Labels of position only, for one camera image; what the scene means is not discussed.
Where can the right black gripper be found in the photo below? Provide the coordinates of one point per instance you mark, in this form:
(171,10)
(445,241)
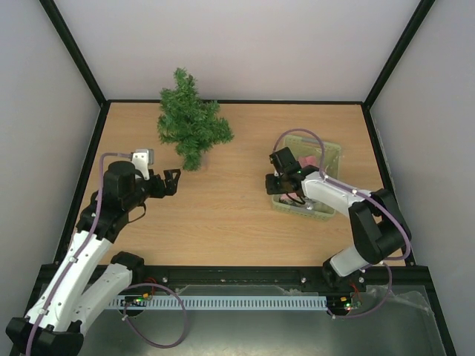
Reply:
(273,184)

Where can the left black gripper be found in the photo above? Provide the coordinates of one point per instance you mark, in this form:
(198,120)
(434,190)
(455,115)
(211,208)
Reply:
(171,189)

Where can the small green christmas tree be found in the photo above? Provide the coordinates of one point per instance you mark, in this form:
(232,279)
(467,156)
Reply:
(193,126)

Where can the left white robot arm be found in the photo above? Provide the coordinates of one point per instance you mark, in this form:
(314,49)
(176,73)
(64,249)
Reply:
(60,319)

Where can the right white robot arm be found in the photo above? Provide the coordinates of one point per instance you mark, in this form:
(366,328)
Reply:
(378,228)

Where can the pink fabric triangle ornament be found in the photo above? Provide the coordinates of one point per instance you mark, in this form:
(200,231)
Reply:
(291,197)

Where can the pink fabric bow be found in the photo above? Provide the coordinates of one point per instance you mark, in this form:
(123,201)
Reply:
(308,161)

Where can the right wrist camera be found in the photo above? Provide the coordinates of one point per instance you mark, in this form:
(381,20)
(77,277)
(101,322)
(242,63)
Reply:
(284,161)

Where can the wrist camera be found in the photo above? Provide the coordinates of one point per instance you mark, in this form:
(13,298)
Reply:
(142,159)
(284,161)

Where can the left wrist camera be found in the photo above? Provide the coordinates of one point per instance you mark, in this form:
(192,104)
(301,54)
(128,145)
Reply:
(142,159)

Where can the white slotted cable duct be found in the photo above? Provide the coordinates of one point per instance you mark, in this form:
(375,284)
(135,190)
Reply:
(224,303)

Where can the black aluminium front rail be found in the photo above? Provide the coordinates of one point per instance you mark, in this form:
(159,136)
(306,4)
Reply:
(308,277)

